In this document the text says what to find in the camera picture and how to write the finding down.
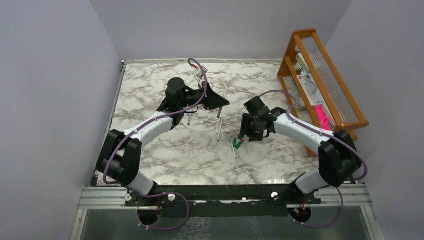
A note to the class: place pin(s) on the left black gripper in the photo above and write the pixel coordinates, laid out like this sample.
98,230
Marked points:
205,97

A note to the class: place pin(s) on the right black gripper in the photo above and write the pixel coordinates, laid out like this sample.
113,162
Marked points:
250,130

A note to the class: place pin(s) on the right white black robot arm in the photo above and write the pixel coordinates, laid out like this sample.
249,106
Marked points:
337,155

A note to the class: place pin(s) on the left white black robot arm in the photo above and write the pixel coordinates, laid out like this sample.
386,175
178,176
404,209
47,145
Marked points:
120,155

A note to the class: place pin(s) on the silver pen green tip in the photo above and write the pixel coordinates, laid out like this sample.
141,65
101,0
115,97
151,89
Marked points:
231,145

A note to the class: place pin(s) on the white package in rack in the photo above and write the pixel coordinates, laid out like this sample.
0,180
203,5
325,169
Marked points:
307,81

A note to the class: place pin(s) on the pink item in rack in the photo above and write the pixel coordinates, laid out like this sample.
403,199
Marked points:
324,116

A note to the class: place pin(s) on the orange wooden rack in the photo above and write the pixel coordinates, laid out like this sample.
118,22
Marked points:
341,104

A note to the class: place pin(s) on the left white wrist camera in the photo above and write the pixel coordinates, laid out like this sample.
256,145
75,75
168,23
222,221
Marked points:
199,73

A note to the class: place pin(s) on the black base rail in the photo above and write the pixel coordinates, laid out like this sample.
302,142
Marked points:
216,201

